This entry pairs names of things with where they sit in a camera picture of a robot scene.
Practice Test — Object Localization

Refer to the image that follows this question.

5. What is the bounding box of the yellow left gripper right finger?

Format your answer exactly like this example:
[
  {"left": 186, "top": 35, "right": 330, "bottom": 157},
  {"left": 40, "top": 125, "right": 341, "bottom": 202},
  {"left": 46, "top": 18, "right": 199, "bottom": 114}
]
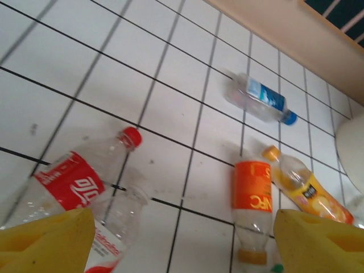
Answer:
[{"left": 274, "top": 209, "right": 364, "bottom": 273}]

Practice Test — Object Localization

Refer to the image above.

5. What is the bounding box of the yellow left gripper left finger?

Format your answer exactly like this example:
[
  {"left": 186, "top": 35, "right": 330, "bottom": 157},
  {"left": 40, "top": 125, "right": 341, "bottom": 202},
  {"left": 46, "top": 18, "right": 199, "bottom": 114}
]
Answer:
[{"left": 0, "top": 207, "right": 96, "bottom": 273}]

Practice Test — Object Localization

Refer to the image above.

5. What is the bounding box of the yellow orange juice bottle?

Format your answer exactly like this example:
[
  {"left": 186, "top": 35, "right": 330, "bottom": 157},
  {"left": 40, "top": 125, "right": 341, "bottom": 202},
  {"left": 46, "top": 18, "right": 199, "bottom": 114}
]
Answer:
[{"left": 261, "top": 144, "right": 355, "bottom": 225}]

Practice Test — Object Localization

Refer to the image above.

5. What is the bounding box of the red label cola bottle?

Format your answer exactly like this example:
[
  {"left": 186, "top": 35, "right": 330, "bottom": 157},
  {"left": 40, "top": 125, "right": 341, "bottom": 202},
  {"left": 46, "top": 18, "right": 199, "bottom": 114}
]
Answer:
[{"left": 0, "top": 126, "right": 143, "bottom": 231}]

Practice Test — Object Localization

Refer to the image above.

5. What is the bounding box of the clear bottle white cap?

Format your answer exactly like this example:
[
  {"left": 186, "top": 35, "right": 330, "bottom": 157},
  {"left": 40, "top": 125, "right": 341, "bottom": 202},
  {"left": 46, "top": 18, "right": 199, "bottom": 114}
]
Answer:
[{"left": 84, "top": 167, "right": 151, "bottom": 273}]

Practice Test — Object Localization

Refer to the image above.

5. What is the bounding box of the orange NFC label bottle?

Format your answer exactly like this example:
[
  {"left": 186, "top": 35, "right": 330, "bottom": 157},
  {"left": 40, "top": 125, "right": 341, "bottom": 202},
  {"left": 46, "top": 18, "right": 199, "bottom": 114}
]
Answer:
[{"left": 231, "top": 160, "right": 275, "bottom": 265}]

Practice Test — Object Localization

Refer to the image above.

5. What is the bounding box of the beige round waste bin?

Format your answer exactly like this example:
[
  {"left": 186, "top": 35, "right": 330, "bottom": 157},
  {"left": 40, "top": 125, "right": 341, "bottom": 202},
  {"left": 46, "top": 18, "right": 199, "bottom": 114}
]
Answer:
[{"left": 336, "top": 110, "right": 364, "bottom": 197}]

